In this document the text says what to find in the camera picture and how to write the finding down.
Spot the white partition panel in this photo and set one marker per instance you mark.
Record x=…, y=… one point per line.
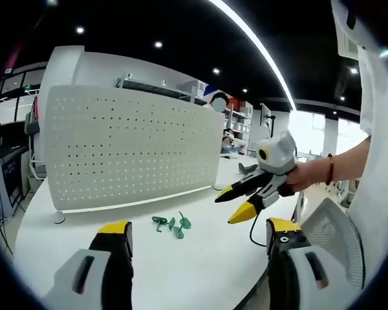
x=63, y=68

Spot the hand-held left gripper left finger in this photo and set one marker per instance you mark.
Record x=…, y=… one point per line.
x=84, y=274

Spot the white perforated mounting plate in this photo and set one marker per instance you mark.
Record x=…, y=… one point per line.
x=132, y=145

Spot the white storage shelf rack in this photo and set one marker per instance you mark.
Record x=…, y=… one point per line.
x=168, y=88

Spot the grey mesh office chair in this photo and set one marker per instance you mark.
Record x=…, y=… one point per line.
x=336, y=239

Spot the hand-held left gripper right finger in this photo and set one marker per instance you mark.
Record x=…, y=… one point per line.
x=297, y=277

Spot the green hook assembly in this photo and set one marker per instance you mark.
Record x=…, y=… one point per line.
x=178, y=231
x=159, y=222
x=185, y=223

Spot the dark side desk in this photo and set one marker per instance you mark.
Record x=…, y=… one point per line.
x=6, y=168

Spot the grey tool on table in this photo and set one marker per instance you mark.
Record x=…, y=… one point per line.
x=247, y=168

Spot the person's right hand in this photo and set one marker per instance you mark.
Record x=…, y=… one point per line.
x=305, y=177

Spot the white ceiling light strip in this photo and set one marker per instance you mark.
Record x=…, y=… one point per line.
x=262, y=51

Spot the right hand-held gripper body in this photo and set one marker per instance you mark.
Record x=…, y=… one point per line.
x=278, y=155

